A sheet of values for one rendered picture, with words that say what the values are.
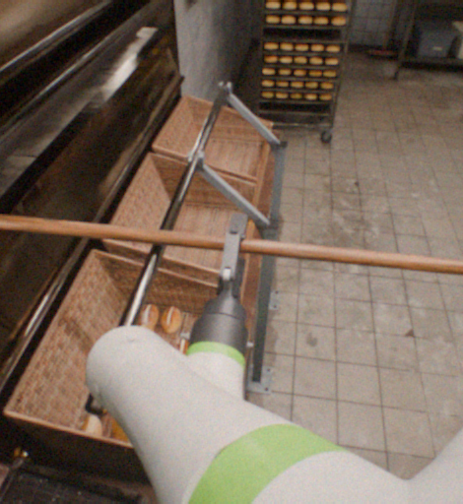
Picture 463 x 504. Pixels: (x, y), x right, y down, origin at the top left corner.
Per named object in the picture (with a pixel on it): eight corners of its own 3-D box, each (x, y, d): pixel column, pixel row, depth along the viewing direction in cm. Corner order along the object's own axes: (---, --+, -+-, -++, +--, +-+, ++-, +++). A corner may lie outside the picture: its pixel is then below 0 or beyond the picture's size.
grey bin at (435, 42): (415, 55, 435) (422, 31, 418) (408, 41, 470) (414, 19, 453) (449, 58, 431) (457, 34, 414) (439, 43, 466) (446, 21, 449)
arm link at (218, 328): (249, 378, 66) (251, 346, 59) (178, 368, 67) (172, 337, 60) (253, 346, 70) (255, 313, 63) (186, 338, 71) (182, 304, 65)
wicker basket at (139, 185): (113, 294, 152) (97, 239, 132) (155, 202, 192) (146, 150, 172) (242, 309, 147) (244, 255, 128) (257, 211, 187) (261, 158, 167)
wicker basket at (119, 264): (36, 458, 110) (-5, 415, 91) (107, 300, 150) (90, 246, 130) (209, 489, 105) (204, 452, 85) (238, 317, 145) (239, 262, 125)
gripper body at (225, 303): (197, 309, 64) (208, 267, 71) (200, 340, 70) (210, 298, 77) (244, 315, 64) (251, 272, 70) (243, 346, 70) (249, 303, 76)
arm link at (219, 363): (200, 471, 58) (255, 460, 52) (130, 437, 53) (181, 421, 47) (217, 383, 68) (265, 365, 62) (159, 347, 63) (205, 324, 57)
